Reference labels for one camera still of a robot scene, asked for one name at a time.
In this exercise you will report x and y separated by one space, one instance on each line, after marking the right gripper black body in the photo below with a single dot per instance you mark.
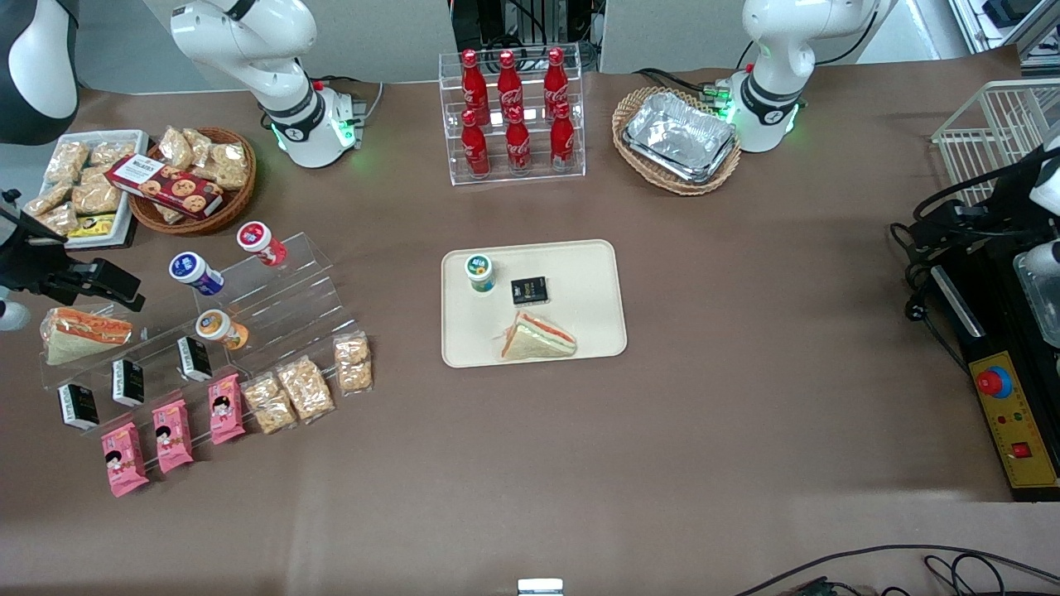
35 263

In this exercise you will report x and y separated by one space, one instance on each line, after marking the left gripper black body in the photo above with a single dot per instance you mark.
998 217

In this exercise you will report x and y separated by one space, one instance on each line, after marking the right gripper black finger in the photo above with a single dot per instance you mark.
116 285
70 283

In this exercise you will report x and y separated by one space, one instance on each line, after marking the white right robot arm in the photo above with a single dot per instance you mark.
248 41

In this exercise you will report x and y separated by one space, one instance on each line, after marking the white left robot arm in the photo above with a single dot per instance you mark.
770 50

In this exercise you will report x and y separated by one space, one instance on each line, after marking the blue gum bottle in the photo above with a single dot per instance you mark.
192 269

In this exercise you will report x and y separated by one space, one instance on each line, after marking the orange gum bottle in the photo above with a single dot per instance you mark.
215 325

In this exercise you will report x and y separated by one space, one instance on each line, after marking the white rectangular tray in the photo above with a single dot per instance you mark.
73 136

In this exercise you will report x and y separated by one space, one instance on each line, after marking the aluminium foil tray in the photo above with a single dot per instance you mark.
679 136

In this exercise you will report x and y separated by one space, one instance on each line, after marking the beige plastic tray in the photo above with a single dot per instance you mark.
580 281

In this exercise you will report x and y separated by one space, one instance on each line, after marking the wrapped triangular sandwich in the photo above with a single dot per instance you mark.
538 339
83 331

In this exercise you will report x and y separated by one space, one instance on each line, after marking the yellow snack packet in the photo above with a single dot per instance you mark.
93 225

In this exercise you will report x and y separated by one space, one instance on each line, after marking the black milk carton middle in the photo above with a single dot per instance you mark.
127 381

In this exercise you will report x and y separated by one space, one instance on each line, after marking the black milk carton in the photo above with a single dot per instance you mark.
195 358
78 406
127 381

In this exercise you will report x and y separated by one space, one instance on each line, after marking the clear plastic container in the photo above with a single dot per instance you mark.
1045 306

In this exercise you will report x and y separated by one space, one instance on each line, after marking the black milk carton right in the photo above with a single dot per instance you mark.
195 358

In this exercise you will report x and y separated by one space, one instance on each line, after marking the red cookie box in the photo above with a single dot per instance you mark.
166 186

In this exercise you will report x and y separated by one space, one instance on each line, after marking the black milk carton left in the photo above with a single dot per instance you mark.
78 406

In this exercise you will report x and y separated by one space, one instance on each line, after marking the dark brown wicker basket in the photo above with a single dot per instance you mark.
224 217

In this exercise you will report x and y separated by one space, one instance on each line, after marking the black machine base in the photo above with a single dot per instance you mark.
994 331

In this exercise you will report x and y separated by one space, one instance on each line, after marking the pink cartoon snack packet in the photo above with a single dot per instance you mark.
225 408
172 434
124 458

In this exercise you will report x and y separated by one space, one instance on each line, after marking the clear acrylic stepped stand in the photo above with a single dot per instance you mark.
290 319

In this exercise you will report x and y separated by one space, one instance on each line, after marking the yellow control box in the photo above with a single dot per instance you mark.
1023 414

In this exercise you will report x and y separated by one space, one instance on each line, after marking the light tan wicker basket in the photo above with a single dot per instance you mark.
662 186

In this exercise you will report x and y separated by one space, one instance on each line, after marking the red cola bottle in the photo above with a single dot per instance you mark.
509 79
518 145
475 149
556 74
562 141
473 79

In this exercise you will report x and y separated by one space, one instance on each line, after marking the black snack packet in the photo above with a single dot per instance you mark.
530 290

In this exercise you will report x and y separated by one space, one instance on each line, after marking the clear acrylic bottle rack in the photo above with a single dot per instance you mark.
495 116

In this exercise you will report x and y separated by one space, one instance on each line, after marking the black equipment rack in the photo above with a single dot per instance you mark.
513 21

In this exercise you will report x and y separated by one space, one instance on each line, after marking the small white device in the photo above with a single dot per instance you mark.
540 587

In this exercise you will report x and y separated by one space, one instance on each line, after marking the aluminium frame shelf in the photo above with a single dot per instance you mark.
1006 16

